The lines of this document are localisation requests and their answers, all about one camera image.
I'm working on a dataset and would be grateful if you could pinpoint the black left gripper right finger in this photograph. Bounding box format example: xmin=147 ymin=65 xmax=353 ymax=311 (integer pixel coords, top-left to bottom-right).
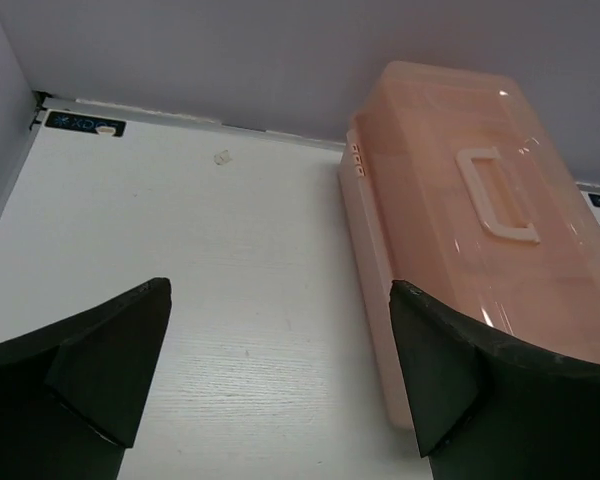
xmin=389 ymin=281 xmax=600 ymax=479

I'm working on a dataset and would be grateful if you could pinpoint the small tape scrap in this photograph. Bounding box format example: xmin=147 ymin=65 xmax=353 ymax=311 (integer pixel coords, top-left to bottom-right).
xmin=213 ymin=150 xmax=232 ymax=166

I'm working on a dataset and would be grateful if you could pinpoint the black logo sticker left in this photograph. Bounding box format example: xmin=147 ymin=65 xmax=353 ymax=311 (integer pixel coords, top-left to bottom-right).
xmin=44 ymin=111 xmax=126 ymax=137

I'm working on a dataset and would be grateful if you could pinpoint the pink plastic toolbox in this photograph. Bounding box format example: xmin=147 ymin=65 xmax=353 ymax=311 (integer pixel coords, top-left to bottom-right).
xmin=339 ymin=61 xmax=600 ymax=429

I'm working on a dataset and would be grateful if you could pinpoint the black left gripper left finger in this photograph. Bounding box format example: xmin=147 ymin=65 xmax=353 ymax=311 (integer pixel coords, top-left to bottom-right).
xmin=0 ymin=277 xmax=172 ymax=479

